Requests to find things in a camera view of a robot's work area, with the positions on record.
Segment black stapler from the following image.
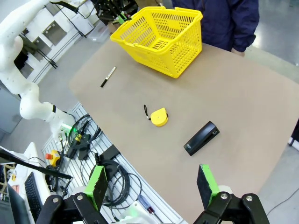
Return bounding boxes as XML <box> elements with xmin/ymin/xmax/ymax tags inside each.
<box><xmin>183</xmin><ymin>120</ymin><xmax>221</xmax><ymax>157</ymax></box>

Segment white marker black cap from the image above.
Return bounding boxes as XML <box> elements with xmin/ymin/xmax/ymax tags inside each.
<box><xmin>100</xmin><ymin>67</ymin><xmax>117</xmax><ymax>88</ymax></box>

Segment coiled black cable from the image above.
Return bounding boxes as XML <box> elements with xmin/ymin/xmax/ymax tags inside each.
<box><xmin>94</xmin><ymin>153</ymin><xmax>142</xmax><ymax>209</ymax></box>

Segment black keyboard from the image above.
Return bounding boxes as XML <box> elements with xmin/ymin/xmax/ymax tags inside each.
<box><xmin>24</xmin><ymin>172</ymin><xmax>44</xmax><ymax>222</ymax></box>

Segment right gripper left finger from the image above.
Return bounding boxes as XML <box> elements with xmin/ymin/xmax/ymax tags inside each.
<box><xmin>36</xmin><ymin>165</ymin><xmax>109</xmax><ymax>224</ymax></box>

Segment person left hand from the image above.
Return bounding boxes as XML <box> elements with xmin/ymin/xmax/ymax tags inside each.
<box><xmin>231</xmin><ymin>48</ymin><xmax>246</xmax><ymax>57</ymax></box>

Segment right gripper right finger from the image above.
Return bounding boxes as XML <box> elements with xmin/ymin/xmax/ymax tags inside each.
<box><xmin>192</xmin><ymin>164</ymin><xmax>271</xmax><ymax>224</ymax></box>

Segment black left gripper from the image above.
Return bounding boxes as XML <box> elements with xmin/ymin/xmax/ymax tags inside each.
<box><xmin>96</xmin><ymin>0</ymin><xmax>138</xmax><ymax>24</ymax></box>

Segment black power adapter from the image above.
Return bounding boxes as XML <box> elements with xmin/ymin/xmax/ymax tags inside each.
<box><xmin>66</xmin><ymin>133</ymin><xmax>91</xmax><ymax>161</ymax></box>

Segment translucent storage box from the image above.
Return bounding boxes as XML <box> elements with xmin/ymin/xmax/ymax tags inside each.
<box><xmin>88</xmin><ymin>24</ymin><xmax>111</xmax><ymax>43</ymax></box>

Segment yellow tape measure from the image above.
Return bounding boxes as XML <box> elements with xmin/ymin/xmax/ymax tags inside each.
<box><xmin>143</xmin><ymin>105</ymin><xmax>169</xmax><ymax>127</ymax></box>

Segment yellow red emergency stop button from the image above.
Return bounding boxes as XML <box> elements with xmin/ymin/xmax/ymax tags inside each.
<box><xmin>45</xmin><ymin>150</ymin><xmax>62</xmax><ymax>168</ymax></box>

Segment person in purple jacket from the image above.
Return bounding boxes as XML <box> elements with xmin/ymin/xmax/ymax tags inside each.
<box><xmin>171</xmin><ymin>0</ymin><xmax>260</xmax><ymax>53</ymax></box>

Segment flat black box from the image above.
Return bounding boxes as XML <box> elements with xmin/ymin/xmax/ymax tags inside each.
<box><xmin>100</xmin><ymin>144</ymin><xmax>121</xmax><ymax>160</ymax></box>

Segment yellow plastic shopping basket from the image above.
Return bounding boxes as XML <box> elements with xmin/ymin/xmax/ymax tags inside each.
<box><xmin>109</xmin><ymin>6</ymin><xmax>203</xmax><ymax>79</ymax></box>

